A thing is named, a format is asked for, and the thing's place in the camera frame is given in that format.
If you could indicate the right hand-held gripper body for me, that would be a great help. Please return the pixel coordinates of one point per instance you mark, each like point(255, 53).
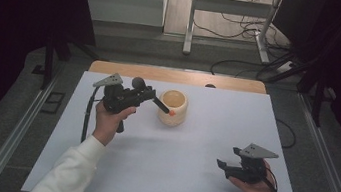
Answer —
point(250, 169)

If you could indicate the white power strip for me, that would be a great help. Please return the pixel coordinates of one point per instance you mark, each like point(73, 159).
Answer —
point(285, 67)

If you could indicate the white metal stand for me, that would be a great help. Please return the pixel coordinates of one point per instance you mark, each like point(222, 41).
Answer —
point(231, 7)

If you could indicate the person's left hand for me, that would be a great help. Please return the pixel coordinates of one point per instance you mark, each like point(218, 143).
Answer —
point(108, 122)

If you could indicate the black rectangular frame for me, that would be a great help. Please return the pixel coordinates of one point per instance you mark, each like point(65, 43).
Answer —
point(53, 102)

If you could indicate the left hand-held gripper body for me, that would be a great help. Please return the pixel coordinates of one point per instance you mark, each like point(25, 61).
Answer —
point(116, 98)

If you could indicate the black metal stand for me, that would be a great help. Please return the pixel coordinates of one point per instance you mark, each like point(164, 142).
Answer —
point(49, 59)
point(318, 96)

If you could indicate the person's right hand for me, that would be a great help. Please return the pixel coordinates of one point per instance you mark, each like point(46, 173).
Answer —
point(256, 191)

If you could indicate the white table mat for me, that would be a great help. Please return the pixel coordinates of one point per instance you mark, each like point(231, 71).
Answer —
point(181, 171)

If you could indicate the cream ceramic cup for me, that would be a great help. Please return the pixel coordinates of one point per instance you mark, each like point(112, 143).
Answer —
point(175, 110)

